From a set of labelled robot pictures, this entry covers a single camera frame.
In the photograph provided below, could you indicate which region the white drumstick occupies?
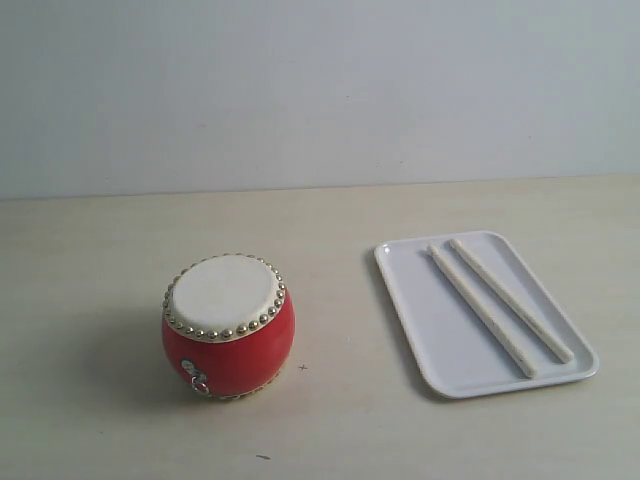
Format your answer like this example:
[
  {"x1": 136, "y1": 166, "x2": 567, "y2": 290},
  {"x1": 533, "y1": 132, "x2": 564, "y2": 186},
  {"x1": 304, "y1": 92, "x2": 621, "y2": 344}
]
[
  {"x1": 448, "y1": 238, "x2": 574, "y2": 364},
  {"x1": 426, "y1": 244, "x2": 538, "y2": 379}
]

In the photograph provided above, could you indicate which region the white plastic tray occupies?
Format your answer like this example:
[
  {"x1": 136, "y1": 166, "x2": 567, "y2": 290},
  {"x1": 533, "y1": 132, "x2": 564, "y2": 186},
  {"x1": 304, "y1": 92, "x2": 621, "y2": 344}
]
[{"x1": 374, "y1": 231, "x2": 599, "y2": 399}]

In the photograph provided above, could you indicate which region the small red drum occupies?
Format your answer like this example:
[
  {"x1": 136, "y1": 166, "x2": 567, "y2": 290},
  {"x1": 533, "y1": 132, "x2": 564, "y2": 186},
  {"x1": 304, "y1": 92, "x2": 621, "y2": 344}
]
[{"x1": 161, "y1": 253, "x2": 295, "y2": 400}]

